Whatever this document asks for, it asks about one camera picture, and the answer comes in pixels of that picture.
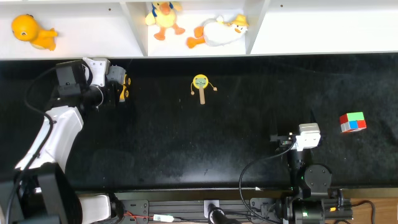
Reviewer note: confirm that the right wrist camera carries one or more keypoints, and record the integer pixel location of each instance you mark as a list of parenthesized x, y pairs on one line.
[(308, 137)]

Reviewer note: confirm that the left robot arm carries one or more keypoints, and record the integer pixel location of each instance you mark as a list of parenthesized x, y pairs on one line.
[(60, 130)]

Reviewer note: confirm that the many-coloured puzzle cube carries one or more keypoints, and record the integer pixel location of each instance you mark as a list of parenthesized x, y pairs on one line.
[(353, 122)]

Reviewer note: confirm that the yellow rubber duck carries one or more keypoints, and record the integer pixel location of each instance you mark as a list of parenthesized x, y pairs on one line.
[(28, 31)]

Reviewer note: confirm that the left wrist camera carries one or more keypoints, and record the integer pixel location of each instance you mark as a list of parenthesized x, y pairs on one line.
[(99, 70)]

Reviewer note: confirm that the grey and yellow toy truck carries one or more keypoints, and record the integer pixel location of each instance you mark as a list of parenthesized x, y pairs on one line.
[(117, 74)]

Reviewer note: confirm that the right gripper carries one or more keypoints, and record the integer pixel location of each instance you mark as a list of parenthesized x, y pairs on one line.
[(281, 139)]

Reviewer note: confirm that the white shelf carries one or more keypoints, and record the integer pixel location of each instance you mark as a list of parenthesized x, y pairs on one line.
[(311, 31)]

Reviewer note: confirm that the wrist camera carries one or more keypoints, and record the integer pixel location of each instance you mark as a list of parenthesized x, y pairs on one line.
[(308, 137), (99, 70)]

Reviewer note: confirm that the mounting rail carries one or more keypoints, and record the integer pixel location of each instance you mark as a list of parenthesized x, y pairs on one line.
[(186, 211)]

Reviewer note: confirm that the white plush duck yellow hat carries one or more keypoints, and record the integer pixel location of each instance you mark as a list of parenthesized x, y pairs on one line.
[(220, 32)]

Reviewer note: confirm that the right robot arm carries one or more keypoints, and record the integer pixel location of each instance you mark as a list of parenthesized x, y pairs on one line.
[(315, 179)]

